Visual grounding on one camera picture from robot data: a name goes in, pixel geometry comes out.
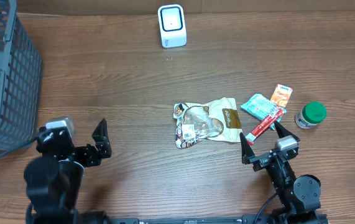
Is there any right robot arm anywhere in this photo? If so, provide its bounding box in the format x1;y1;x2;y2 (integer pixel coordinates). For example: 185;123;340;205
239;122;328;223

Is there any teal wipes packet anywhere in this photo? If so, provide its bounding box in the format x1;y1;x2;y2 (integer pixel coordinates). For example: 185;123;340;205
241;93;277;121

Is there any red stick sachet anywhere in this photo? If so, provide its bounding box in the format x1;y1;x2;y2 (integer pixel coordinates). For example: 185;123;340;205
246;106;285;146

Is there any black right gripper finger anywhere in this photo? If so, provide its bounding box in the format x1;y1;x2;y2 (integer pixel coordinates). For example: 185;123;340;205
274;121;300;142
239;133;255;164

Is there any green lid jar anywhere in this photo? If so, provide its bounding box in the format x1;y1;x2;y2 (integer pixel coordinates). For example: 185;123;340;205
295;101;327;129

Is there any white barcode scanner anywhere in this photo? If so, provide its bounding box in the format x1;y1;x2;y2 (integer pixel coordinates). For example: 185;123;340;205
157;4;187;49

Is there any grey plastic mesh basket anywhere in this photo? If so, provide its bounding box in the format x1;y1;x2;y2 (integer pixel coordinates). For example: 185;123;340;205
0;0;42;151

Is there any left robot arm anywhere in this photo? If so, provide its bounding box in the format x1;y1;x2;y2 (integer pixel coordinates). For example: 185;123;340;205
24;117;112;223

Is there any orange small box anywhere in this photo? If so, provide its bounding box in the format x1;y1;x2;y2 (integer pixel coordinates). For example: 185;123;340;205
270;84;293;108

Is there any brown snack pouch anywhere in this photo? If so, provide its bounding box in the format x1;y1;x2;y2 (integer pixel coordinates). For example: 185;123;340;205
173;97;242;149

